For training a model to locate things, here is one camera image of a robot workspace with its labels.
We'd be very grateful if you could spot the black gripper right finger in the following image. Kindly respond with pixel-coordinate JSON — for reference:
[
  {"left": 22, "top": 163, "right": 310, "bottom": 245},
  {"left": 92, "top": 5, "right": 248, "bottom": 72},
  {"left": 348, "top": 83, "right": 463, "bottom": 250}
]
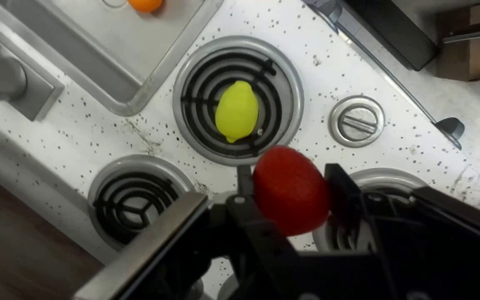
[{"left": 323, "top": 162, "right": 377, "bottom": 257}]

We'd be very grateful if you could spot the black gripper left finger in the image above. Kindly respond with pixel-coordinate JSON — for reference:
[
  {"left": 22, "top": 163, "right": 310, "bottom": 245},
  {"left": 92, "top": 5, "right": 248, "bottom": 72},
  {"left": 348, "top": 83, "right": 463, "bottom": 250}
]
[{"left": 225, "top": 165, "right": 308, "bottom": 263}]

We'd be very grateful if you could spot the small red toy object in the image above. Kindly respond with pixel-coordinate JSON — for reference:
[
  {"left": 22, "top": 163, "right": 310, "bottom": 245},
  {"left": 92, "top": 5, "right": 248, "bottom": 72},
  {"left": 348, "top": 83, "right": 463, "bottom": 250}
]
[{"left": 252, "top": 145, "right": 332, "bottom": 238}]

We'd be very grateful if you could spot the grey round stove knob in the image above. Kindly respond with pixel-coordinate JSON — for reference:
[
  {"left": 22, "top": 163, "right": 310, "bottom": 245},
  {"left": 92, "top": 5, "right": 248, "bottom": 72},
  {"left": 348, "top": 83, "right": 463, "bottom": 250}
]
[{"left": 328, "top": 95, "right": 387, "bottom": 148}]

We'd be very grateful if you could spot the yellow toy lemon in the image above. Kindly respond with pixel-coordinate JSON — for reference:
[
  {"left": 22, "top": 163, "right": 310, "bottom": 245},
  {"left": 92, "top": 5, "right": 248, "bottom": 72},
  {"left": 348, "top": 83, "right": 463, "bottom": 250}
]
[{"left": 213, "top": 78, "right": 262, "bottom": 145}]

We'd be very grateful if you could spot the orange toy fruit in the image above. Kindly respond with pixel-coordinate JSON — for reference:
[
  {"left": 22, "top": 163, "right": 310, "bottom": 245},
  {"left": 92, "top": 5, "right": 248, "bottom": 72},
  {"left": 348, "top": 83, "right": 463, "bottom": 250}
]
[{"left": 127, "top": 0, "right": 167, "bottom": 15}]

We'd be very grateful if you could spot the grey toy sink basin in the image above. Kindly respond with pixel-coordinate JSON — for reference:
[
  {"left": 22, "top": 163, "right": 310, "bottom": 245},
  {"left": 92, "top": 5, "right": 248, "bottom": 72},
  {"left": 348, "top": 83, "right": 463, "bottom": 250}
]
[{"left": 0, "top": 0, "right": 225, "bottom": 118}]

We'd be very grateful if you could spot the grey toy faucet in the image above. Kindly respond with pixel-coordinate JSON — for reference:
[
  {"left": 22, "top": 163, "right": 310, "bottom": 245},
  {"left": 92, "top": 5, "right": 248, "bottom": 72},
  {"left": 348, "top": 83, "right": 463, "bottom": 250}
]
[{"left": 0, "top": 27, "right": 67, "bottom": 123}]

